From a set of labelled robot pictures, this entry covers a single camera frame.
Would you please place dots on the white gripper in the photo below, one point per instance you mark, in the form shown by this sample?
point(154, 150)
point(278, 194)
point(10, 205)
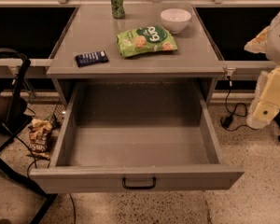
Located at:
point(279, 41)

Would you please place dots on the green rice chip bag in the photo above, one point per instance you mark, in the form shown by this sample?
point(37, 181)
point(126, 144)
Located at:
point(145, 40)

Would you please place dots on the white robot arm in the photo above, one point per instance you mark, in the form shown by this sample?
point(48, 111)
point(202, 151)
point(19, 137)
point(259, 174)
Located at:
point(272, 50)

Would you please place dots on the open grey top drawer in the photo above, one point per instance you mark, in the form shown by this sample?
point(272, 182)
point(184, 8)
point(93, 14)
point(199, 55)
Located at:
point(113, 131)

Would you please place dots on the brown chip bag on floor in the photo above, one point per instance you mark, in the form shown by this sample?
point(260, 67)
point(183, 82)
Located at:
point(39, 138)

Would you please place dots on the white bowl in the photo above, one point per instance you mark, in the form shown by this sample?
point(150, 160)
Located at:
point(175, 20)

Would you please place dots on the grey metal cabinet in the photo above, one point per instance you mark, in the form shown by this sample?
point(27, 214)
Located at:
point(97, 45)

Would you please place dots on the green soda can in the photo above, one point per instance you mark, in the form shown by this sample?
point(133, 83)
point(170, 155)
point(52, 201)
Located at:
point(117, 7)

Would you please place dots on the dark blue snack bar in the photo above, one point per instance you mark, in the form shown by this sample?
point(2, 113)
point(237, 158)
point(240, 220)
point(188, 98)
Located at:
point(91, 58)

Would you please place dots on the black chair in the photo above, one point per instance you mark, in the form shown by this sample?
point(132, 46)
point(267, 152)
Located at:
point(12, 122)

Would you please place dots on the black drawer handle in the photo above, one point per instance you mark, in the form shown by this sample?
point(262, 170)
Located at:
point(139, 184)

